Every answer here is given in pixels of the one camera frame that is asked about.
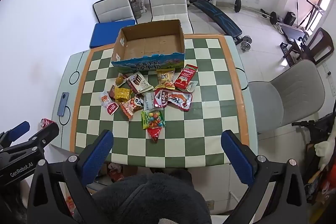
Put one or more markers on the red white sausage packet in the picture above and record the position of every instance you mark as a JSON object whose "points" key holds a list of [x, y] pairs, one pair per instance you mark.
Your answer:
{"points": [[179, 99]]}

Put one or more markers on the beige chocolate biscuit packet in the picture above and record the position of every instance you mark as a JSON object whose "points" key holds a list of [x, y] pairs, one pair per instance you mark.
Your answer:
{"points": [[139, 82]]}

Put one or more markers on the brown round snack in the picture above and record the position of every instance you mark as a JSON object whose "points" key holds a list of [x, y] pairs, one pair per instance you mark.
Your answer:
{"points": [[119, 79]]}

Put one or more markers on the white plush toy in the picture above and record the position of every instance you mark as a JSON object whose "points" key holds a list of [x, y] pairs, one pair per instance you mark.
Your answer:
{"points": [[324, 151]]}

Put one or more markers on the clear water jug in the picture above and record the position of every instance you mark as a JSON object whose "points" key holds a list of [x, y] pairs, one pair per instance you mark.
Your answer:
{"points": [[136, 7]]}

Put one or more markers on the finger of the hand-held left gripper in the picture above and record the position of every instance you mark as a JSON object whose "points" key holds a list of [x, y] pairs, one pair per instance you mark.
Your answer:
{"points": [[19, 128], [46, 134]]}

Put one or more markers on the cardboard box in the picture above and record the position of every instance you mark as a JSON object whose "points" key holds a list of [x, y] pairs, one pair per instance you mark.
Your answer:
{"points": [[147, 48]]}

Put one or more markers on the dark red snack packet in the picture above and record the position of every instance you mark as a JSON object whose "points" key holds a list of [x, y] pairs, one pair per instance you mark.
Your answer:
{"points": [[112, 94]]}

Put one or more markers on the small clear snack packet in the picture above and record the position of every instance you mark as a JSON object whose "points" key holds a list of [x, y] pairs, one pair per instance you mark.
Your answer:
{"points": [[193, 85]]}

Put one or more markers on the white and red snack packet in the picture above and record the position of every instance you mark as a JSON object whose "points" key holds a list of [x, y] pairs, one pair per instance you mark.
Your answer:
{"points": [[107, 104]]}

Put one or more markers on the yellow potato chip packet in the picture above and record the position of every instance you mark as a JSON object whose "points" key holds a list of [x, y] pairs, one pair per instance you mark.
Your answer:
{"points": [[164, 76]]}

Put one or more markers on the red triangular snack packet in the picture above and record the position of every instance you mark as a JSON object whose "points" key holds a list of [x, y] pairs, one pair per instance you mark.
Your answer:
{"points": [[155, 133]]}

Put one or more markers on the white translucent snack packet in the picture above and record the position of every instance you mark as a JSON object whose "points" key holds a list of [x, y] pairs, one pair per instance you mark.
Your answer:
{"points": [[149, 102]]}

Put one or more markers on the black blue sit-up bench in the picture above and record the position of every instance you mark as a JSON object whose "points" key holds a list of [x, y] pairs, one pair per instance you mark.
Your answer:
{"points": [[220, 16]]}

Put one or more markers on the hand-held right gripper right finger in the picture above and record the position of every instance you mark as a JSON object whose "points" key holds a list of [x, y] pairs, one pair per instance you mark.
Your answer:
{"points": [[237, 158]]}

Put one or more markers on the dark wooden chair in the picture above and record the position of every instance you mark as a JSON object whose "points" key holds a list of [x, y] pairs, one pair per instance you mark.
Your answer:
{"points": [[319, 43]]}

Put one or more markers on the person's dark fleece clothing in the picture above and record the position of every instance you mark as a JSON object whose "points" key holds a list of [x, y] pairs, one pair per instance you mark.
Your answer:
{"points": [[147, 197]]}

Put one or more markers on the curl bar with black plates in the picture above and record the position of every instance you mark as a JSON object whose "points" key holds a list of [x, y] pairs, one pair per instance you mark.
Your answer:
{"points": [[237, 5]]}

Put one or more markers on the red soda can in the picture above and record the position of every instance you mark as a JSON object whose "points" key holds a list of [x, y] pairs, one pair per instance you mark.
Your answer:
{"points": [[46, 123]]}

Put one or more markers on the red plastic bag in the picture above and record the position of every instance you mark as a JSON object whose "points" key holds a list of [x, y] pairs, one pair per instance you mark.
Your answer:
{"points": [[115, 172]]}

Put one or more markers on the orange panda snack packet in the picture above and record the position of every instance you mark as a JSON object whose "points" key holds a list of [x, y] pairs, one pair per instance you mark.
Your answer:
{"points": [[131, 106]]}

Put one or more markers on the black speaker box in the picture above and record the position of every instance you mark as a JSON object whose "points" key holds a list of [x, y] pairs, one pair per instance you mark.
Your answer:
{"points": [[290, 18]]}

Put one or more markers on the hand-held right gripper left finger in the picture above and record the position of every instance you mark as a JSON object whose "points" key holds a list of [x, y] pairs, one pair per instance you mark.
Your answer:
{"points": [[98, 153]]}

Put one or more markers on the plain yellow snack packet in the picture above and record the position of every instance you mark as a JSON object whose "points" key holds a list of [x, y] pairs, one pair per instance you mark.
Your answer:
{"points": [[122, 94]]}

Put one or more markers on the white padded chair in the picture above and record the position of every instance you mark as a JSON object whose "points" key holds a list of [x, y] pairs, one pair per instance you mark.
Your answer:
{"points": [[111, 10], [168, 1]]}

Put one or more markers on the pink red snack packet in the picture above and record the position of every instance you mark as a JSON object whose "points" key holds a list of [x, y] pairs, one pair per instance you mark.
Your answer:
{"points": [[161, 97]]}

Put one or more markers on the black kick scooter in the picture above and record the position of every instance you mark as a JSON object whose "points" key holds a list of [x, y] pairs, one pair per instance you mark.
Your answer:
{"points": [[319, 132]]}

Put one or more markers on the red packet with white label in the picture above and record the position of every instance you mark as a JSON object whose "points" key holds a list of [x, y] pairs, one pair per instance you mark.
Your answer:
{"points": [[185, 77]]}

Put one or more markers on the grey shell chair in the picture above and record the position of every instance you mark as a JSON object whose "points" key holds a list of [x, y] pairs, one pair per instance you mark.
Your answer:
{"points": [[288, 92]]}

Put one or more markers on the green colourful candy packet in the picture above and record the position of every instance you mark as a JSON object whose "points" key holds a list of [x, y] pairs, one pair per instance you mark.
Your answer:
{"points": [[152, 120]]}

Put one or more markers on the blue foam cushion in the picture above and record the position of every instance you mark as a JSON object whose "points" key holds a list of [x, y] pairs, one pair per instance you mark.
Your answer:
{"points": [[105, 33]]}

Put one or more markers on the blue smartphone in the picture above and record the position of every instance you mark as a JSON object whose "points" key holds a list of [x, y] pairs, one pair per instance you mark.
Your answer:
{"points": [[63, 104]]}

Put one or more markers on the chrome dumbbell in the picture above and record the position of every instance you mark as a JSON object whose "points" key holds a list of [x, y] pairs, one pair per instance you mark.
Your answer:
{"points": [[246, 43]]}

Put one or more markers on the black tripod stand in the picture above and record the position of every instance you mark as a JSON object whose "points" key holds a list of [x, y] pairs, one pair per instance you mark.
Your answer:
{"points": [[313, 12]]}

